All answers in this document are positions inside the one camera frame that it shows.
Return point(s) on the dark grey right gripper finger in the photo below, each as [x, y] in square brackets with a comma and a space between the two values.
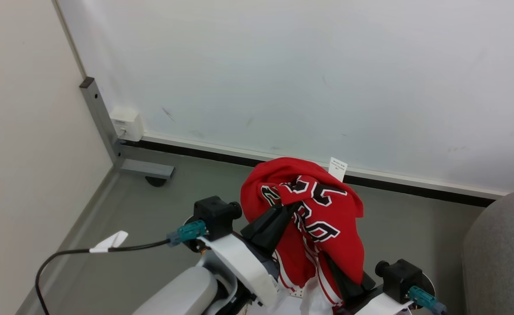
[348, 284]

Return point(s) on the grey fabric sofa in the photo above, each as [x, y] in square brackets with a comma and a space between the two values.
[501, 258]

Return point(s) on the white paper clothing tag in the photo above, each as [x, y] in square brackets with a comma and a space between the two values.
[337, 168]

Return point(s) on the black baseboard strip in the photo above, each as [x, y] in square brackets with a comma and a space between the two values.
[222, 155]

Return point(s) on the red basketball jersey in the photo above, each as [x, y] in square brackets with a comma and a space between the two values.
[326, 218]

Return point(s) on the black round levelling foot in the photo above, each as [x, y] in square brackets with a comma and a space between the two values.
[156, 181]

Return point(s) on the grey metal partition post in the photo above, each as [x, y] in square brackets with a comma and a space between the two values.
[108, 131]

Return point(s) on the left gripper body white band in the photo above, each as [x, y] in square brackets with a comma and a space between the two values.
[243, 262]

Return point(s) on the white wall socket box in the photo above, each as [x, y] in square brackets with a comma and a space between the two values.
[127, 124]

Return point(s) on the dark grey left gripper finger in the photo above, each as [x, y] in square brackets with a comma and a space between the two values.
[274, 238]
[263, 223]

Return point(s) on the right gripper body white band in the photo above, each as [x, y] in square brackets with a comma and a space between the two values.
[381, 306]

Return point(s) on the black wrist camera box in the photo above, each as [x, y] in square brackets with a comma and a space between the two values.
[215, 216]
[399, 278]

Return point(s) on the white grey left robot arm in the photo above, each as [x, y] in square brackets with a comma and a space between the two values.
[187, 291]

